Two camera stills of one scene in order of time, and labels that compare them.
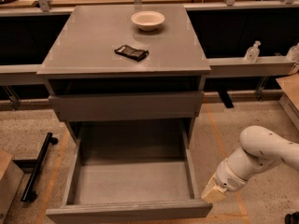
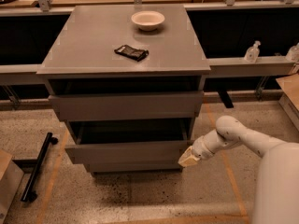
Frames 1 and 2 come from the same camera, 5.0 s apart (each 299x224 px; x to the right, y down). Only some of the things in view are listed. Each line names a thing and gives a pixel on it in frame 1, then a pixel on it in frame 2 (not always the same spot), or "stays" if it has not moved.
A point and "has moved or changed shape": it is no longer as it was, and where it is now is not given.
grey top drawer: (168, 105) stays
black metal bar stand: (29, 193) stays
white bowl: (148, 21) stays
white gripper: (228, 175) -> (200, 148)
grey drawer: (131, 172) has moved or changed shape
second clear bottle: (292, 55) stays
